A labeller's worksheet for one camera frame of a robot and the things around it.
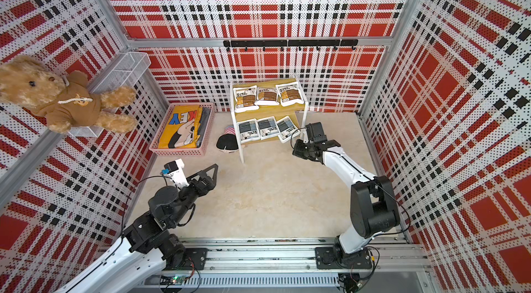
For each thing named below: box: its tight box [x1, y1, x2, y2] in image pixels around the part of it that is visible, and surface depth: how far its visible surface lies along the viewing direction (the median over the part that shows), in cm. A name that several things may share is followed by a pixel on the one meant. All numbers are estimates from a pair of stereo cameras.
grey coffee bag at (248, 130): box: [236, 118, 261, 144], surface depth 92 cm
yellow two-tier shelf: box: [229, 76, 309, 164], surface depth 80 cm
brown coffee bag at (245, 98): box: [233, 84, 260, 113], surface depth 80 cm
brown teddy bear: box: [0, 55, 137, 135], surface depth 54 cm
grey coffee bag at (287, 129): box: [275, 115, 301, 144], surface depth 92 cm
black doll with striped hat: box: [216, 125, 239, 150], surface depth 103 cm
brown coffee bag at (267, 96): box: [254, 87, 281, 106], surface depth 80 cm
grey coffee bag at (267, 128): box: [256, 116, 281, 141], surface depth 93 cm
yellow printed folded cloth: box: [158, 105, 202, 150], surface depth 107 cm
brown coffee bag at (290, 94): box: [275, 81, 305, 107], surface depth 81 cm
